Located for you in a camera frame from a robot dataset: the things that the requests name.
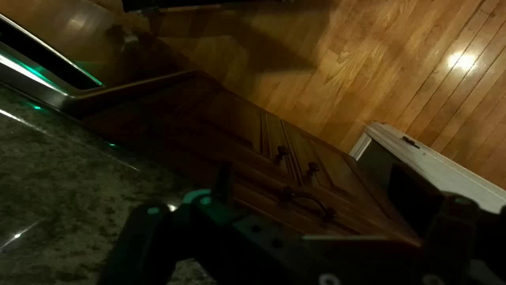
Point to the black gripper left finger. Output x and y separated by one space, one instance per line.
139 255

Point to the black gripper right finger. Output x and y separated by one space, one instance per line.
448 246

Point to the white box on floor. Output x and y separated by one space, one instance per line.
434 167

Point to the stainless steel sink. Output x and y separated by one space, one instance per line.
38 62

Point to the wooden base cabinet with handles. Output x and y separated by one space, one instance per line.
196 127

